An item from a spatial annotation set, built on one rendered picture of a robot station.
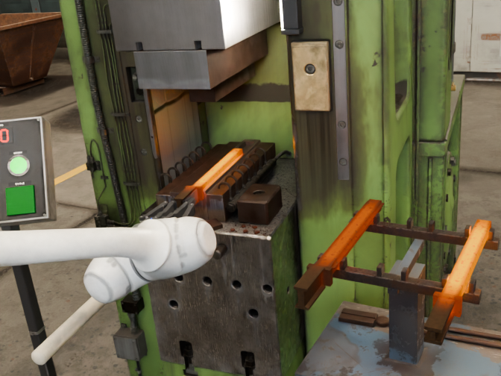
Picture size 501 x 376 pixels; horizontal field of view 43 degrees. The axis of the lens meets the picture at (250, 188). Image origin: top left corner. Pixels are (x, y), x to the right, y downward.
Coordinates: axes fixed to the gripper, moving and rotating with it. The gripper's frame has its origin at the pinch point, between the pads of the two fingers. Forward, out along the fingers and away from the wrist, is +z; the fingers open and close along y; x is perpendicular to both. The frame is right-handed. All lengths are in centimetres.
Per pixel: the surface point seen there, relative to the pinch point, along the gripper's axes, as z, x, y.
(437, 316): -41, 4, 66
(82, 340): 51, -102, -93
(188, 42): 6.7, 38.5, 3.2
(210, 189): 7.9, -0.8, 2.9
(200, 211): 4.9, -5.9, 0.5
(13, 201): -11.9, 1.8, -45.4
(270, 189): 13.6, -2.2, 17.6
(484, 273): 147, -106, 71
